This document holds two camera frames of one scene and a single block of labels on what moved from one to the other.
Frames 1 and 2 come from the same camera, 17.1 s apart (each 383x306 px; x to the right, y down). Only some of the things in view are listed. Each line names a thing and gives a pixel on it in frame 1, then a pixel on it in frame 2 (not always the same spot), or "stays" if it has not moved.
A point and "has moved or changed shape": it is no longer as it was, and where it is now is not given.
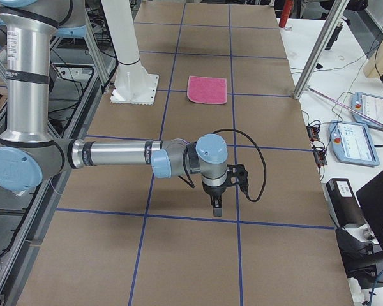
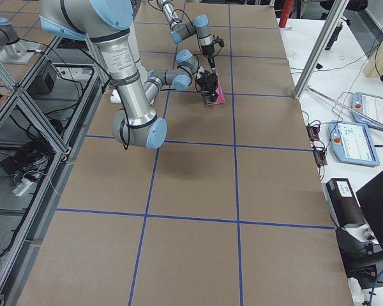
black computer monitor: [377, 200] stays
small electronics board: [313, 133] stays
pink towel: [206, 90] has moved or changed shape
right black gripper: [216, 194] -> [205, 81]
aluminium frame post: [338, 9] stays
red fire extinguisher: [285, 14] stays
